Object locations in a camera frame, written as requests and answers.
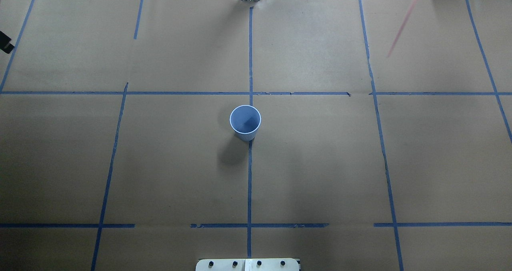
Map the blue paper cup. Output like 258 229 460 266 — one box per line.
229 105 262 142

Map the pink chopstick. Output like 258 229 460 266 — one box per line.
386 0 418 58

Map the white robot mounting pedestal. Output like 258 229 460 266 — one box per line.
195 258 301 271

